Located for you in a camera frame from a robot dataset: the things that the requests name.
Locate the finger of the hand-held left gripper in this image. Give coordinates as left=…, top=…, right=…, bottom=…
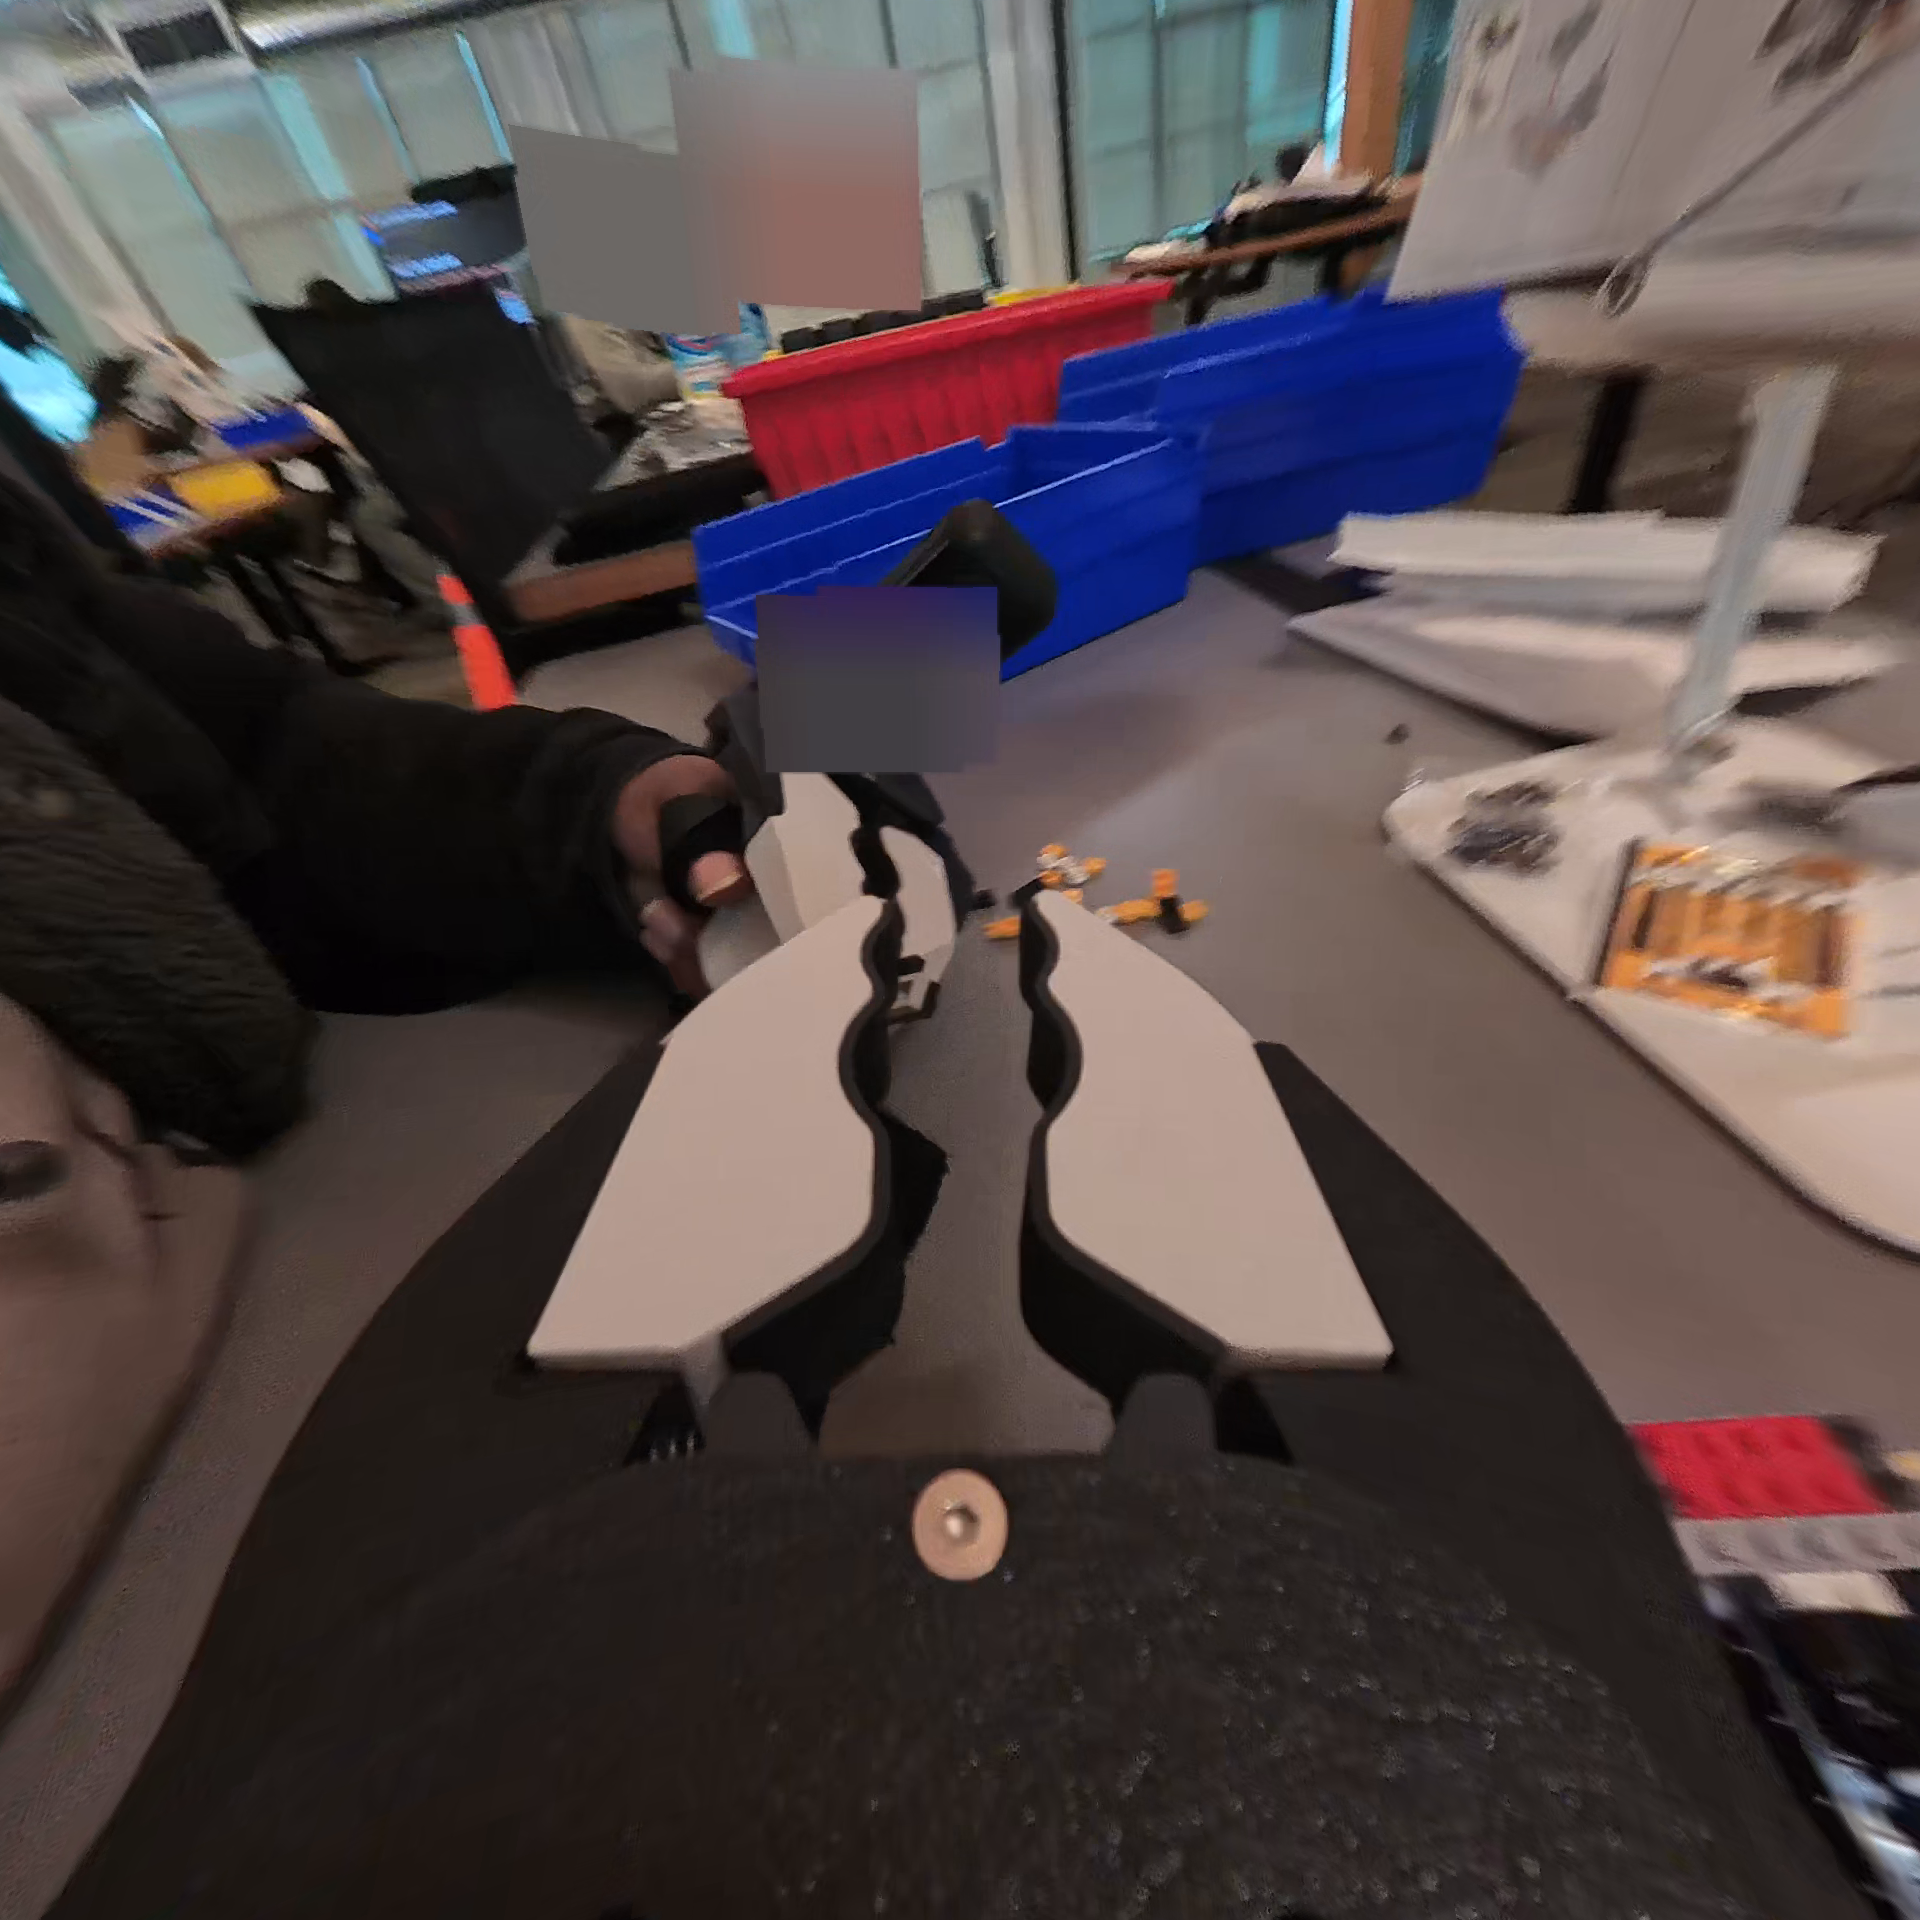
left=858, top=783, right=974, bottom=991
left=700, top=773, right=891, bottom=1000

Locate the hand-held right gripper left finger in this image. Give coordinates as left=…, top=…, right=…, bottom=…
left=529, top=898, right=950, bottom=1388

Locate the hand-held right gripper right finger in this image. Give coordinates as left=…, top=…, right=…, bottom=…
left=1017, top=892, right=1395, bottom=1372

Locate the pile of small lego pieces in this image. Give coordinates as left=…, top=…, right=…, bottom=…
left=984, top=844, right=1212, bottom=942

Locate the person's left forearm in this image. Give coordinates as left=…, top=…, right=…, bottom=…
left=0, top=389, right=709, bottom=1018

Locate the pile of black lego parts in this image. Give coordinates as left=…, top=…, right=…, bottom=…
left=1443, top=782, right=1565, bottom=874

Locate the orange black lego car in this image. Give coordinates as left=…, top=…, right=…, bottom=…
left=1631, top=1417, right=1920, bottom=1920

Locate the person's left hand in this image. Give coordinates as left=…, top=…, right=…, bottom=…
left=610, top=759, right=753, bottom=1003

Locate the red plastic storage bin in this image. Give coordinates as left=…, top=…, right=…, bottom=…
left=725, top=278, right=1176, bottom=500

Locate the orange traffic cone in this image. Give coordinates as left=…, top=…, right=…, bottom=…
left=434, top=576, right=522, bottom=711

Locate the white paper bag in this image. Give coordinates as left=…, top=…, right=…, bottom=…
left=1288, top=590, right=1889, bottom=742
left=1325, top=508, right=1885, bottom=617

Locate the black fabric panel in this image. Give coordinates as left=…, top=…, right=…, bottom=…
left=251, top=285, right=602, bottom=640

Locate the orange black sticker sheet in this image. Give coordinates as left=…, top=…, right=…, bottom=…
left=1592, top=844, right=1865, bottom=1043

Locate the computer monitor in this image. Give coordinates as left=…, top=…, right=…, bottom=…
left=359, top=194, right=529, bottom=294

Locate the beige sweatshirt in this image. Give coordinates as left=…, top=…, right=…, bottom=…
left=0, top=991, right=255, bottom=1727

